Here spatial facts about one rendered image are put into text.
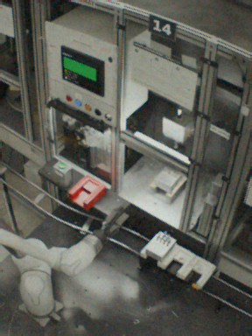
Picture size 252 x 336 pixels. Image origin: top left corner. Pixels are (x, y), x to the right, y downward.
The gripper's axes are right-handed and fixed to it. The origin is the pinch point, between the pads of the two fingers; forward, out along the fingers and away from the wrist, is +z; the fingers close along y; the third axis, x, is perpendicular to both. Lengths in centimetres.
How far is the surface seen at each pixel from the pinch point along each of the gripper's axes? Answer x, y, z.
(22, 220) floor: 105, -112, 18
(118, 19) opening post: 21, 84, 23
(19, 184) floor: 131, -112, 43
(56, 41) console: 55, 61, 20
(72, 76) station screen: 43, 46, 18
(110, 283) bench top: -3.7, -44.4, -14.9
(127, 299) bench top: -17, -44, -18
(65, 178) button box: 43.1, -14.3, 8.4
